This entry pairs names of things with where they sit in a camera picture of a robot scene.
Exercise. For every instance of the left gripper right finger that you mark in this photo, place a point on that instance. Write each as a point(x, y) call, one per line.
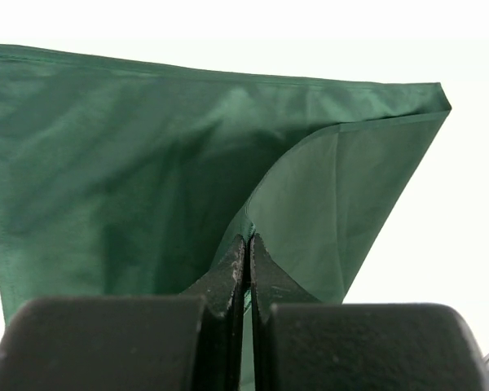
point(301, 343)

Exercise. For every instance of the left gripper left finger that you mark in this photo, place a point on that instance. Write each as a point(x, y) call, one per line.
point(189, 341)

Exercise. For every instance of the dark green cloth napkin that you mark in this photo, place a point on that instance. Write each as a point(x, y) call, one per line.
point(125, 178)

